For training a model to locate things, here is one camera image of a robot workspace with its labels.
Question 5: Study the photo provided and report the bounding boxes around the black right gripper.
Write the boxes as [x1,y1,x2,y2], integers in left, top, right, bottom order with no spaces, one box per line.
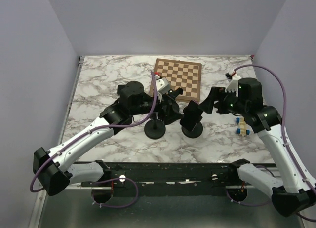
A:
[198,86,248,115]

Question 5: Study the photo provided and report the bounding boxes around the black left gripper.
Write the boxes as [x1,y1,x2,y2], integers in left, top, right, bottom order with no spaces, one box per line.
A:
[130,91,184,125]

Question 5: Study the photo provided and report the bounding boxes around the red-edged phone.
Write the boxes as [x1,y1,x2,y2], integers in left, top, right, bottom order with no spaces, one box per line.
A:
[180,100,203,131]

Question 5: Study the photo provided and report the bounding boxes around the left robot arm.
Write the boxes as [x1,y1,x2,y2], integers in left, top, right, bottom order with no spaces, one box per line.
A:
[33,78,183,196]

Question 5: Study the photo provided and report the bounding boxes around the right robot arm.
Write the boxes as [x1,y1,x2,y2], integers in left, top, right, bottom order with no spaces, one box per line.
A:
[199,78,316,217]

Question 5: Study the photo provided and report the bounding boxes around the wooden chessboard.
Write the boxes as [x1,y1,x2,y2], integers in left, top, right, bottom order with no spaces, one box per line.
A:
[154,58,202,102]

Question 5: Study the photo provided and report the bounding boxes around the wooden toy car blue wheels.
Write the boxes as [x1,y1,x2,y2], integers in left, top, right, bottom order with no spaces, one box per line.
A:
[236,117,250,137]

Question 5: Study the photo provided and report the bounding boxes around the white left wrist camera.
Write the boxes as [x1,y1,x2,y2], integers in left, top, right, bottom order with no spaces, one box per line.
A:
[155,74,171,102]

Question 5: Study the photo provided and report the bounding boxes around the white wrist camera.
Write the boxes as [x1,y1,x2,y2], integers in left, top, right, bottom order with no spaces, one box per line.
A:
[225,72,242,93]
[155,74,171,102]

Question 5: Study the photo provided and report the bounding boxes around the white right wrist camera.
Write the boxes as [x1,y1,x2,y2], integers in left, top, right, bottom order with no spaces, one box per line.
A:
[225,72,242,93]

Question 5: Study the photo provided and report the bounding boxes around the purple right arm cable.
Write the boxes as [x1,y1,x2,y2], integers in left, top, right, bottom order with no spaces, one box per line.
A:
[226,64,316,223]

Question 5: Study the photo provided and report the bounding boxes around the aluminium frame rail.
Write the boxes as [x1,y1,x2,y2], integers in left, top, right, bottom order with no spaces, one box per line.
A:
[39,163,279,191]

